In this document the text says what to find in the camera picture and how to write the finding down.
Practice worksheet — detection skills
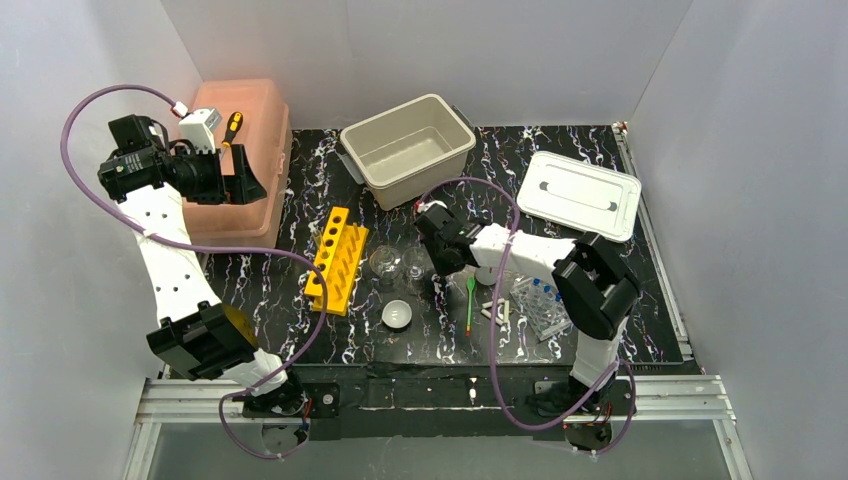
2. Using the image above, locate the yellow test tube rack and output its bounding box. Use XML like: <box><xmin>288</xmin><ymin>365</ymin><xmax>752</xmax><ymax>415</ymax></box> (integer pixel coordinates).
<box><xmin>303</xmin><ymin>206</ymin><xmax>369</xmax><ymax>316</ymax></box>

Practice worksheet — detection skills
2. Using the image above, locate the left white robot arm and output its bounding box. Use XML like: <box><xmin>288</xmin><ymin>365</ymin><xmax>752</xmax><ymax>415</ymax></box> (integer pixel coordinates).
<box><xmin>98</xmin><ymin>115</ymin><xmax>288</xmax><ymax>397</ymax></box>

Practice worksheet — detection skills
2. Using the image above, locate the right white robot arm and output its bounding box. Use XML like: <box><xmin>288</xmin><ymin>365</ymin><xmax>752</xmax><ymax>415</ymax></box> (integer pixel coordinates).
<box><xmin>414</xmin><ymin>201</ymin><xmax>642</xmax><ymax>389</ymax></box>

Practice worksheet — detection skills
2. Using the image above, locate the small glass beaker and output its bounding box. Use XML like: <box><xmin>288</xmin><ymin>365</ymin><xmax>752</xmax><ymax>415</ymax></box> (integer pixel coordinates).
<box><xmin>401</xmin><ymin>247</ymin><xmax>430</xmax><ymax>294</ymax></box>

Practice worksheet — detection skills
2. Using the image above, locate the red capped wash bottle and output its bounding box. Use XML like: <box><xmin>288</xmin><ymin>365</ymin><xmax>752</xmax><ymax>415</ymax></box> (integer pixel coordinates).
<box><xmin>474</xmin><ymin>267</ymin><xmax>498</xmax><ymax>286</ymax></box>

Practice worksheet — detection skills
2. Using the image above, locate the white ceramic evaporating dish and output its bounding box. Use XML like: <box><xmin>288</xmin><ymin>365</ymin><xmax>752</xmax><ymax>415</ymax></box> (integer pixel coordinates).
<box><xmin>381</xmin><ymin>300</ymin><xmax>412</xmax><ymax>331</ymax></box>

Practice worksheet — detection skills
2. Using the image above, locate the round glass flask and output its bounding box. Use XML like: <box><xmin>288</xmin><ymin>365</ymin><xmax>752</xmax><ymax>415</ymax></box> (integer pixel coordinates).
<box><xmin>369</xmin><ymin>245</ymin><xmax>401</xmax><ymax>283</ymax></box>

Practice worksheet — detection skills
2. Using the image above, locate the pink plastic storage box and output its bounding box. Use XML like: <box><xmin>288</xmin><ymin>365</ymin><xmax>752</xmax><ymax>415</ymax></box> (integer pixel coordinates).
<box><xmin>183</xmin><ymin>79</ymin><xmax>292</xmax><ymax>248</ymax></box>

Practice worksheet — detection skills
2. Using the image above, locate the right yellow black screwdriver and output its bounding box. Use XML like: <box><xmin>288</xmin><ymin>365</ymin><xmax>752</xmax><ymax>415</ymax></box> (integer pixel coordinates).
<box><xmin>220</xmin><ymin>111</ymin><xmax>244</xmax><ymax>158</ymax></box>

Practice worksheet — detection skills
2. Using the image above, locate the white clay triangle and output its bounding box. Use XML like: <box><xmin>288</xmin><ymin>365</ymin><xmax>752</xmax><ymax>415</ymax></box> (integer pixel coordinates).
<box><xmin>481</xmin><ymin>299</ymin><xmax>511</xmax><ymax>327</ymax></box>

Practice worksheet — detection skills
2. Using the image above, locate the beige plastic bin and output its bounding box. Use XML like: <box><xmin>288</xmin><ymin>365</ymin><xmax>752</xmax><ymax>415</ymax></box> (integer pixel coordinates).
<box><xmin>339</xmin><ymin>93</ymin><xmax>476</xmax><ymax>211</ymax></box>

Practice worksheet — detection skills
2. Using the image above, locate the clear well plate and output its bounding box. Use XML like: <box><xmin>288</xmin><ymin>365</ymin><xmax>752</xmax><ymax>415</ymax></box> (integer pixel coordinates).
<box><xmin>510</xmin><ymin>278</ymin><xmax>572</xmax><ymax>341</ymax></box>

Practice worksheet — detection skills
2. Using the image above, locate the white bin lid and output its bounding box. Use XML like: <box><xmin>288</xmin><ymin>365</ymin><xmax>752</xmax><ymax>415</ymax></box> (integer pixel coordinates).
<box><xmin>516</xmin><ymin>151</ymin><xmax>642</xmax><ymax>243</ymax></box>

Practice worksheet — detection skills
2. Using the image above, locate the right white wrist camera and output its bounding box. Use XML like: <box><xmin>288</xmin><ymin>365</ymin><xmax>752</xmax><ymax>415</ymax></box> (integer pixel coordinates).
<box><xmin>415</xmin><ymin>200</ymin><xmax>447</xmax><ymax>214</ymax></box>

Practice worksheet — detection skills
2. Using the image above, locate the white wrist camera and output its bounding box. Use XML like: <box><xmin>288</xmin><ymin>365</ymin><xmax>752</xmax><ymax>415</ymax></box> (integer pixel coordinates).
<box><xmin>178</xmin><ymin>107</ymin><xmax>222</xmax><ymax>154</ymax></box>
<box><xmin>415</xmin><ymin>200</ymin><xmax>447</xmax><ymax>214</ymax></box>

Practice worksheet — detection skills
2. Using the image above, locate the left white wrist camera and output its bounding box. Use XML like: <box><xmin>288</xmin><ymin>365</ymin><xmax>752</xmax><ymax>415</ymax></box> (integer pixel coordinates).
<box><xmin>178</xmin><ymin>107</ymin><xmax>222</xmax><ymax>154</ymax></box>

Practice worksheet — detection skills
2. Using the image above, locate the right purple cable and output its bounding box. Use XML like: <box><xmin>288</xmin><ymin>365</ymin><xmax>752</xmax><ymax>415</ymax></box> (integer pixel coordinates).
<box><xmin>417</xmin><ymin>177</ymin><xmax>637</xmax><ymax>458</ymax></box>

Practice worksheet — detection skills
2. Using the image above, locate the purple cable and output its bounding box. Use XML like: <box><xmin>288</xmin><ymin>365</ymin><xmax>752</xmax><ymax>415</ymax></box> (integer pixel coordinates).
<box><xmin>60</xmin><ymin>84</ymin><xmax>329</xmax><ymax>461</ymax></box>
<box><xmin>417</xmin><ymin>177</ymin><xmax>637</xmax><ymax>458</ymax></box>

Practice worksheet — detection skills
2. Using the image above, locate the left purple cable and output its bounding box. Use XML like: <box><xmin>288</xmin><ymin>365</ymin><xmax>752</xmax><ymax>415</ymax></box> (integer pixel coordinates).
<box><xmin>60</xmin><ymin>84</ymin><xmax>329</xmax><ymax>461</ymax></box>

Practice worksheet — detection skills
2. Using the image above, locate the aluminium frame rail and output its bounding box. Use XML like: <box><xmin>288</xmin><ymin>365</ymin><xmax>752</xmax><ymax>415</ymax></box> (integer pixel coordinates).
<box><xmin>126</xmin><ymin>126</ymin><xmax>750</xmax><ymax>479</ymax></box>

